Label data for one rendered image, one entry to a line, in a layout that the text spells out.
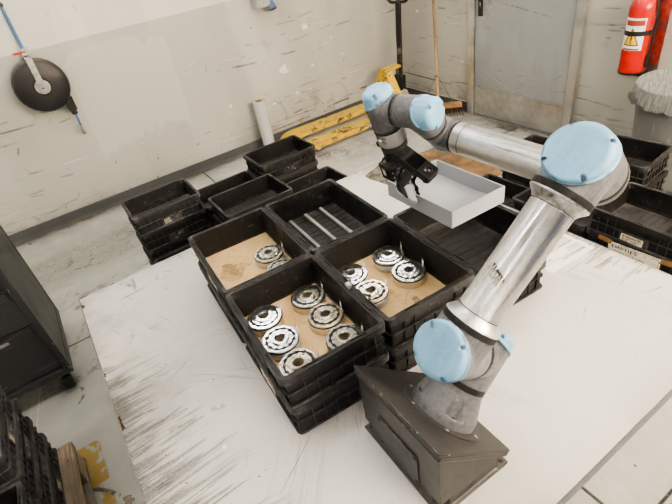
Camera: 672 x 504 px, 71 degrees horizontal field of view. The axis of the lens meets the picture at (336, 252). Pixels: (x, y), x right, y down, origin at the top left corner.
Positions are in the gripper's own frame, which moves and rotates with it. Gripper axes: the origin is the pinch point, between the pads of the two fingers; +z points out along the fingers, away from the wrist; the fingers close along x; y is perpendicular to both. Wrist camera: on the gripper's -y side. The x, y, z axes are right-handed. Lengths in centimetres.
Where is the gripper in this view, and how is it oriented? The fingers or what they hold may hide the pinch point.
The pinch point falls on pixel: (418, 200)
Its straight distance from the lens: 135.4
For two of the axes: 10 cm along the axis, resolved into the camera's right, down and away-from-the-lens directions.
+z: 3.6, 6.5, 6.7
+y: -6.0, -3.8, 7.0
